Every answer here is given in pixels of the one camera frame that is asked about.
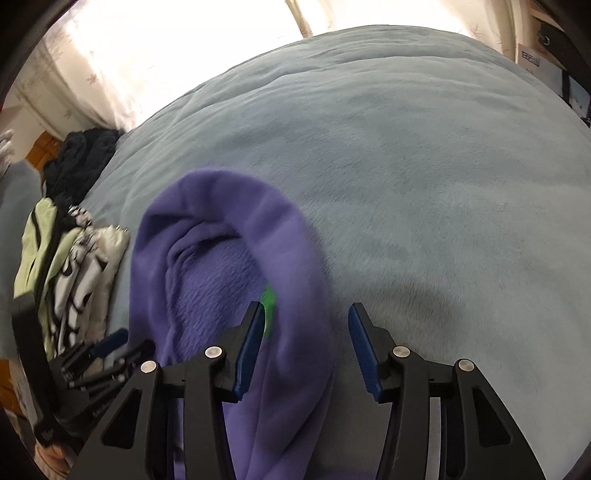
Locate purple zip hoodie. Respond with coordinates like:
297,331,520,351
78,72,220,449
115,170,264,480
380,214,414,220
129,169,358,479

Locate person's hand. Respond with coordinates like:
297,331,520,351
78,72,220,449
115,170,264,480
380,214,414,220
34,443,71,479

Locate black white patterned garment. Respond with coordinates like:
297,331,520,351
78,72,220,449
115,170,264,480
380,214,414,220
45,206,129,359

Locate light green folded garment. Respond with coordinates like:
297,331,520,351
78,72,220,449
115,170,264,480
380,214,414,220
14,197,82,358

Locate blue-grey folded duvet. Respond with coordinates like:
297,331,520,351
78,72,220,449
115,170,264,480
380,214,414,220
0,160,41,359

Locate black garment by window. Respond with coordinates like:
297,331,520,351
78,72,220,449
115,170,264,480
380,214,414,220
43,128,123,210

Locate blue-grey bed blanket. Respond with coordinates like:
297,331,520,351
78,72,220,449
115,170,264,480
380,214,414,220
83,26,590,479

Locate white box with label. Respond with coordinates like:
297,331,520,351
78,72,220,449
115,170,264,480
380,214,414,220
517,44,563,97

